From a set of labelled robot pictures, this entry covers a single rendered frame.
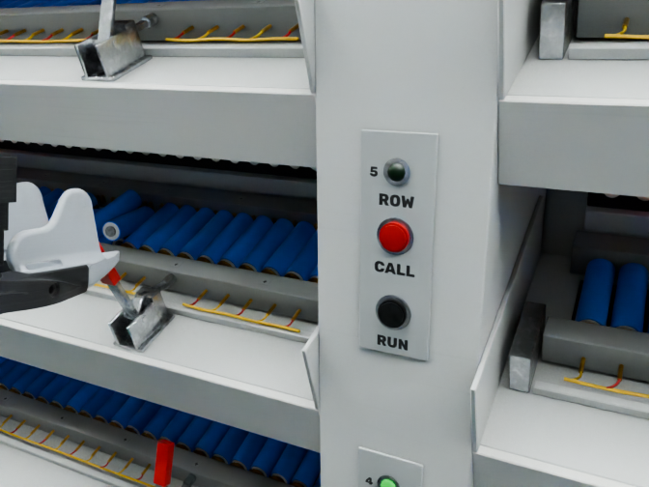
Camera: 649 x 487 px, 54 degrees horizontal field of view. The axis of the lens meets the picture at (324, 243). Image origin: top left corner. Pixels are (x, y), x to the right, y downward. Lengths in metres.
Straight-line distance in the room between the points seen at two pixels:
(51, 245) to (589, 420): 0.32
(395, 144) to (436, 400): 0.14
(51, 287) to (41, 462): 0.36
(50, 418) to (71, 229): 0.34
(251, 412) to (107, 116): 0.21
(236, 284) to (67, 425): 0.28
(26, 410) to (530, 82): 0.58
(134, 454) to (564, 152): 0.47
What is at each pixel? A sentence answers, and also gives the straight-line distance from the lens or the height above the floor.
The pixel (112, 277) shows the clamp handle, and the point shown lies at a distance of 0.46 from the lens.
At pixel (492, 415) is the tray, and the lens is 0.39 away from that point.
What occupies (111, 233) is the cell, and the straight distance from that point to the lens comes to 0.57.
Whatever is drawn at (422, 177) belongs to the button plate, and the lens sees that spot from 0.32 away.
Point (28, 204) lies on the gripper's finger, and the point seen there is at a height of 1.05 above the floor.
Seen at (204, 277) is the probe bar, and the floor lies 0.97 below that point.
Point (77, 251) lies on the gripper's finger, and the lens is 0.41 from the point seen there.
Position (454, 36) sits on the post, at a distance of 0.32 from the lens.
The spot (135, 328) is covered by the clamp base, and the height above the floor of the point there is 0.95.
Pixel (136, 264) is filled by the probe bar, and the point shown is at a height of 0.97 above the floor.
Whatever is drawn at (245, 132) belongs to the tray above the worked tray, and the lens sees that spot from 0.38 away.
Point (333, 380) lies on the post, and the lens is 0.39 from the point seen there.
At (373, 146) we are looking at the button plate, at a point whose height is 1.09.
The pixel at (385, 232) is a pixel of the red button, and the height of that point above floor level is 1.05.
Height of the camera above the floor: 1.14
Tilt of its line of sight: 18 degrees down
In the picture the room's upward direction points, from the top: 1 degrees counter-clockwise
